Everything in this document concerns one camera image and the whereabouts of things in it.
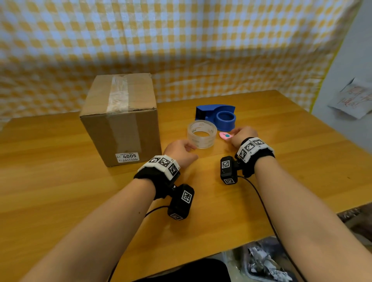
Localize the person's left hand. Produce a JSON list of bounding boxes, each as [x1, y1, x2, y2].
[[162, 139, 199, 170]]

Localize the person's right hand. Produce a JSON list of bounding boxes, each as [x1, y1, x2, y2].
[[230, 126, 259, 149]]

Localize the clear tape roll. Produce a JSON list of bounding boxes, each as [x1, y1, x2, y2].
[[187, 120, 218, 149]]

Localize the brown cardboard box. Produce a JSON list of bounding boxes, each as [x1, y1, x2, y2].
[[79, 72, 162, 168]]

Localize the person's left forearm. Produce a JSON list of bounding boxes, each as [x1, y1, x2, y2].
[[19, 179, 157, 282]]

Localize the person's right forearm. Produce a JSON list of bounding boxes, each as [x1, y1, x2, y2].
[[254, 156, 372, 282]]

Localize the blue tape dispenser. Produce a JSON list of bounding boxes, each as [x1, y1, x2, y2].
[[195, 104, 237, 132]]

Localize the person's black trousers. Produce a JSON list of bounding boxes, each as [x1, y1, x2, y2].
[[139, 258, 232, 282]]

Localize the black right wristband white markers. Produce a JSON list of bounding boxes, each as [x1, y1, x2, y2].
[[234, 137, 276, 178]]

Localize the black wristband white markers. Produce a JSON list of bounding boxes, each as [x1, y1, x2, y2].
[[133, 155, 181, 200], [234, 137, 276, 178]]

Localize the black left wristband white markers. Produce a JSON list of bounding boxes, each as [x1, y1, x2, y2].
[[133, 155, 181, 200]]

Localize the yellow white checkered cloth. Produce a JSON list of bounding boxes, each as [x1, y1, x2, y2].
[[0, 0, 362, 122]]

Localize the grey bin with paper scraps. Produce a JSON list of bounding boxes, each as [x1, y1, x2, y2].
[[241, 237, 300, 282]]

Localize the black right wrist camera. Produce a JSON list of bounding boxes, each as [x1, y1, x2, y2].
[[220, 156, 240, 186]]

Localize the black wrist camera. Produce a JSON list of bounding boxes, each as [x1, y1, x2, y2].
[[220, 156, 240, 186], [167, 184, 195, 221]]

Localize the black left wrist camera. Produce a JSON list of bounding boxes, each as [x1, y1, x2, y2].
[[167, 184, 195, 221]]

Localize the black left camera cable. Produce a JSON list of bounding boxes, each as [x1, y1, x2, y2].
[[107, 205, 170, 282]]

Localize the black camera cable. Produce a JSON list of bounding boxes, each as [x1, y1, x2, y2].
[[107, 205, 170, 282], [238, 175, 307, 282]]

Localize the black right camera cable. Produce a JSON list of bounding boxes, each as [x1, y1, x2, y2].
[[238, 175, 307, 282]]

